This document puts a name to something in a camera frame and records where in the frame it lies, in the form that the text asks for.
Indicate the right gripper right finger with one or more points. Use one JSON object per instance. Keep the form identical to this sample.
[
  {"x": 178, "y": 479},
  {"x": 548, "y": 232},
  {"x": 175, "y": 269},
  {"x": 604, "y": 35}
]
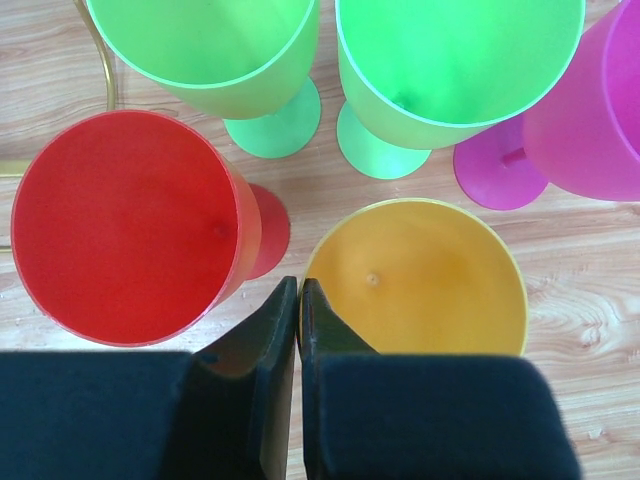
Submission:
[{"x": 368, "y": 415}]

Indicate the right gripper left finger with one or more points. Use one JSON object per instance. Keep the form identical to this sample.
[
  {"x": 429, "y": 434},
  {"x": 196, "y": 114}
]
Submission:
[{"x": 220, "y": 413}]

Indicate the yellow wine glass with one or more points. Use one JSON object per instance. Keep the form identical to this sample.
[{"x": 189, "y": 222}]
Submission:
[{"x": 417, "y": 275}]

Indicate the red wine glass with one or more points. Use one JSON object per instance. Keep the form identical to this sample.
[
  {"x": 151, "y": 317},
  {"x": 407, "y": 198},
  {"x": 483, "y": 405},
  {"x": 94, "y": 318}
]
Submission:
[{"x": 129, "y": 227}]

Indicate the green wine glass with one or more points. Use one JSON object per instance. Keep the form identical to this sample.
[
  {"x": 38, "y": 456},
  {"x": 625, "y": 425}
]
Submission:
[
  {"x": 245, "y": 62},
  {"x": 418, "y": 76}
]

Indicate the magenta wine glass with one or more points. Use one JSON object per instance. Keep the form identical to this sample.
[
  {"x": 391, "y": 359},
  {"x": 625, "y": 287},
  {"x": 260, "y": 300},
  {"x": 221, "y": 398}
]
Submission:
[{"x": 582, "y": 137}]

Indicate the gold wire glass rack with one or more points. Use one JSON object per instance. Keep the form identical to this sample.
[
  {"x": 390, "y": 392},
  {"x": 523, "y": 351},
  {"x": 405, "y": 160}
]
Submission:
[{"x": 55, "y": 71}]

